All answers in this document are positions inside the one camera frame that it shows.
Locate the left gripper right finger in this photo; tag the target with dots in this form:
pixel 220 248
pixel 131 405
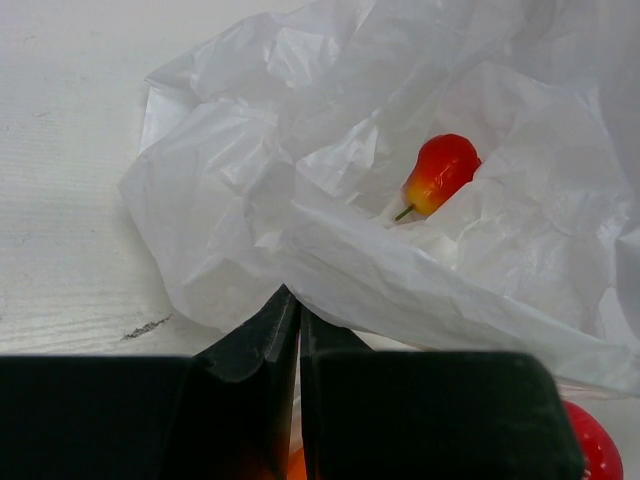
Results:
pixel 370 414

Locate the orange fake fruit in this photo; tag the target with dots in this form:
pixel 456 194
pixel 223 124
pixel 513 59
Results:
pixel 297 466

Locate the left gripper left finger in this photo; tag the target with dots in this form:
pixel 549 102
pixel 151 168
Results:
pixel 224 413

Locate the red fake apple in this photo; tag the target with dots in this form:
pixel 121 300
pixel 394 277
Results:
pixel 602 457

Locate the white plastic bag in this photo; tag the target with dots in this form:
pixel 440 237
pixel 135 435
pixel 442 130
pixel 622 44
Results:
pixel 277 154

